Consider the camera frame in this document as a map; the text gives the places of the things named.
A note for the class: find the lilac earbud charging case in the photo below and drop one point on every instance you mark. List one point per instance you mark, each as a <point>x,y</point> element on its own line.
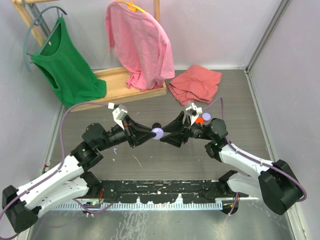
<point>206,117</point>

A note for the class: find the black round charging case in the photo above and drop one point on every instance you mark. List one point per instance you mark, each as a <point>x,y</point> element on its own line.
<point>156,125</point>

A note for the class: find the orange round charging case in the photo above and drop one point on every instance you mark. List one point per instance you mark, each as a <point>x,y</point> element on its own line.
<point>199,120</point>

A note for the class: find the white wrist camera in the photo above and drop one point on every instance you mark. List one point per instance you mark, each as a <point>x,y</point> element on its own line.
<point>119,113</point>
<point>193,111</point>

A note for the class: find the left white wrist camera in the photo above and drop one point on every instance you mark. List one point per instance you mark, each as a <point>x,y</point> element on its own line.
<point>119,113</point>

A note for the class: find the white slotted cable duct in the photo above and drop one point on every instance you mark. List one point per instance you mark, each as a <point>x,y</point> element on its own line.
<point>175,206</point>

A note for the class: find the aluminium corner post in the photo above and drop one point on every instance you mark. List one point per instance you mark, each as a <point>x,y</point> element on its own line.
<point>280,10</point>

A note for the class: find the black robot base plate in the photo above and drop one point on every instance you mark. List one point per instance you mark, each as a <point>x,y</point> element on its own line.
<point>160,191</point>

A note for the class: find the pink t-shirt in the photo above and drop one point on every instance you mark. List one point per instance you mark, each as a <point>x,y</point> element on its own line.
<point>141,45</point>

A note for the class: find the green tank top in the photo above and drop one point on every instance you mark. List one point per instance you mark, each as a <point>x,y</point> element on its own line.
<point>69,75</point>

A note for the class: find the yellow hanger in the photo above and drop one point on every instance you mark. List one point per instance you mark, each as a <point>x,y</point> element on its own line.
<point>131,6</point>

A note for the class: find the lilac round charging case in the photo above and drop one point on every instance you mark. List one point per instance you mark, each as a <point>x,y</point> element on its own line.
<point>159,133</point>

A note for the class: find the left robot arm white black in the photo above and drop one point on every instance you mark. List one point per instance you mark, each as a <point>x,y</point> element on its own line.
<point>70,179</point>

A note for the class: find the wooden clothes rack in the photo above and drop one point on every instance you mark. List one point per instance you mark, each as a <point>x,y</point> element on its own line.
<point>87,30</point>

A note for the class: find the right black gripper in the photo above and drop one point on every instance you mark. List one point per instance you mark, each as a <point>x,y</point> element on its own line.
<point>176,139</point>

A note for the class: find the coral folded cloth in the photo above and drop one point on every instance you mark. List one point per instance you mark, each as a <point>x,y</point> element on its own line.
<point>195,84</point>

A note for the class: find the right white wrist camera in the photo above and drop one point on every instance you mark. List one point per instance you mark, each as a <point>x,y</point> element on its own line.
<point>193,111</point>

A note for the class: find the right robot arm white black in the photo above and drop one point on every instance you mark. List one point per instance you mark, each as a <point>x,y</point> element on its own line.
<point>273,182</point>

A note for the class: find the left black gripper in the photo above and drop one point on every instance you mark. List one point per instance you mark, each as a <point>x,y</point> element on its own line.
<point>135,132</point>

